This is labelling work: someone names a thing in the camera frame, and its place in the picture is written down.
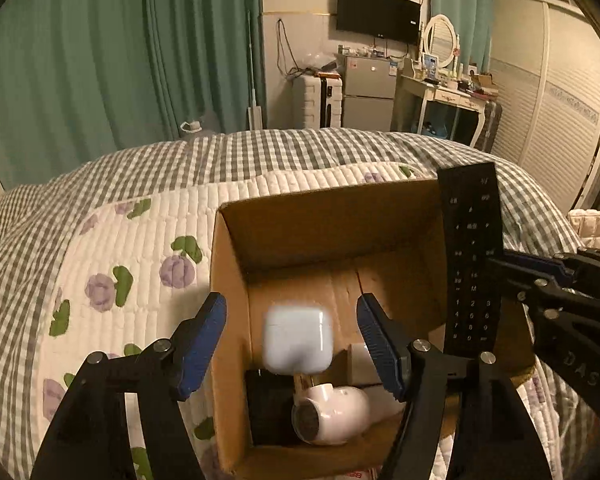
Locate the black remote control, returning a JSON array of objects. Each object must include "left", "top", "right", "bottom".
[{"left": 438, "top": 162, "right": 503, "bottom": 359}]

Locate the white hair dryer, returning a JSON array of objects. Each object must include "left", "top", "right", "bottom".
[{"left": 291, "top": 384, "right": 405, "bottom": 445}]

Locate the light blue earbuds case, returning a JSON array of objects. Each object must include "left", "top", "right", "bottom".
[{"left": 262, "top": 304, "right": 334, "bottom": 375}]

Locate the white puffy jacket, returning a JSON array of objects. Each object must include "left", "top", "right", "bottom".
[{"left": 568, "top": 209, "right": 600, "bottom": 249}]

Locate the grey checkered bedspread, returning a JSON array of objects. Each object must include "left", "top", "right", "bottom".
[{"left": 0, "top": 127, "right": 600, "bottom": 480}]

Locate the dark suitcase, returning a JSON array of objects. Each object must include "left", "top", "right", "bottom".
[{"left": 475, "top": 101, "right": 503, "bottom": 153}]

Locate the white floral quilt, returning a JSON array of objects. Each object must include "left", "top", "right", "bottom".
[{"left": 34, "top": 159, "right": 571, "bottom": 480}]

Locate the black small box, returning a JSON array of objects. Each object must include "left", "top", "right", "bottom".
[{"left": 245, "top": 368, "right": 300, "bottom": 446}]

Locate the white louvred wardrobe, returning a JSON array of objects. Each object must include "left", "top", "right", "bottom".
[{"left": 490, "top": 0, "right": 600, "bottom": 212}]

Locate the teal laundry basket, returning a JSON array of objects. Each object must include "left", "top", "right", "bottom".
[{"left": 420, "top": 120, "right": 449, "bottom": 139}]

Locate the brown cardboard box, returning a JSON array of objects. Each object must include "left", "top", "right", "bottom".
[{"left": 211, "top": 165, "right": 545, "bottom": 479}]

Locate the white dressing table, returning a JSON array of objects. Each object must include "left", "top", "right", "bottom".
[{"left": 398, "top": 75, "right": 486, "bottom": 148}]

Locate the white oval vanity mirror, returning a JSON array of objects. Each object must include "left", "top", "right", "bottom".
[{"left": 422, "top": 13, "right": 460, "bottom": 68}]

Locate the silver mini fridge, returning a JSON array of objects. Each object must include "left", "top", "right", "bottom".
[{"left": 341, "top": 55, "right": 398, "bottom": 131}]

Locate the white suitcase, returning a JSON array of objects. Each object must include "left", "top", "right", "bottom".
[{"left": 292, "top": 73, "right": 343, "bottom": 129}]

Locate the green curtain by window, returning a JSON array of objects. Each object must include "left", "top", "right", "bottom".
[{"left": 429, "top": 0, "right": 494, "bottom": 72}]

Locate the clear water jug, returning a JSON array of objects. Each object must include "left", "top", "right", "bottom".
[{"left": 180, "top": 120, "right": 214, "bottom": 141}]

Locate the white flat mop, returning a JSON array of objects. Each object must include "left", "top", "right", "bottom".
[{"left": 247, "top": 11, "right": 263, "bottom": 131}]

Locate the black wall television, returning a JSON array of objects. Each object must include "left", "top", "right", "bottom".
[{"left": 336, "top": 0, "right": 422, "bottom": 46}]

